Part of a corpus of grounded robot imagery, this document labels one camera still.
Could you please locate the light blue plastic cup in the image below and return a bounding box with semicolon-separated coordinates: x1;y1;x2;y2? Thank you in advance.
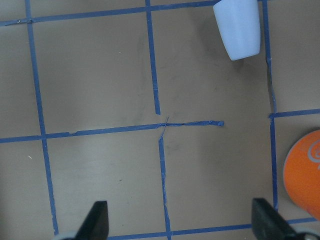
213;0;261;61

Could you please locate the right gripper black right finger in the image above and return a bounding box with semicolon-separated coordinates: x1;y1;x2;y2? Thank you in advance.
251;198;298;240

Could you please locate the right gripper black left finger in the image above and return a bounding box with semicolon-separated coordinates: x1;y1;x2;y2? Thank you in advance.
74;200;109;240

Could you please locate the orange can with metal lid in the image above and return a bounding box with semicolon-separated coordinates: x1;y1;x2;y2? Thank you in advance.
283;130;320;220

